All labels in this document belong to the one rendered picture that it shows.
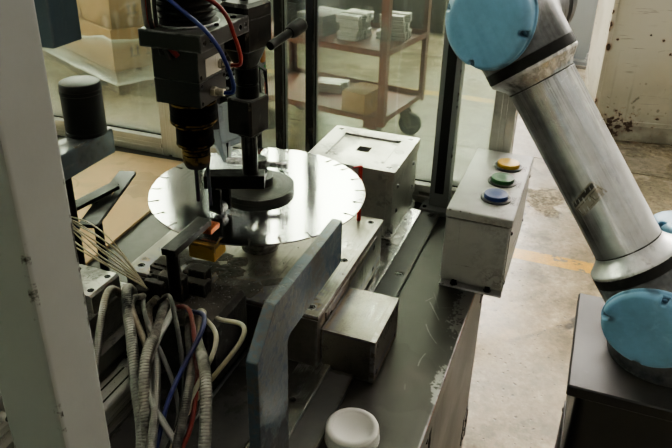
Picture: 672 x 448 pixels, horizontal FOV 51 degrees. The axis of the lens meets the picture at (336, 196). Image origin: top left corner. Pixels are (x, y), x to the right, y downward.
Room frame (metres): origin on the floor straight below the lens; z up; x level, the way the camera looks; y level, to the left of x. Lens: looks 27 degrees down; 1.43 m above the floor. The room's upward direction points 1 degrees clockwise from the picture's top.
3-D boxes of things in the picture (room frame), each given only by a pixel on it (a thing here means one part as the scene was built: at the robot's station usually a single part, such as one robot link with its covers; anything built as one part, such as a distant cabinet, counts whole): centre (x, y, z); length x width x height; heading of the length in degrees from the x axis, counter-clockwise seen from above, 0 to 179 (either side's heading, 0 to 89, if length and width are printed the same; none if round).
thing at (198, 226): (0.78, 0.19, 0.95); 0.10 x 0.03 x 0.07; 160
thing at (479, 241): (1.13, -0.28, 0.82); 0.28 x 0.11 x 0.15; 160
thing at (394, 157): (1.26, -0.05, 0.82); 0.18 x 0.18 x 0.15; 70
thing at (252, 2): (0.89, 0.12, 1.17); 0.06 x 0.05 x 0.20; 151
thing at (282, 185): (0.96, 0.12, 0.96); 0.11 x 0.11 x 0.03
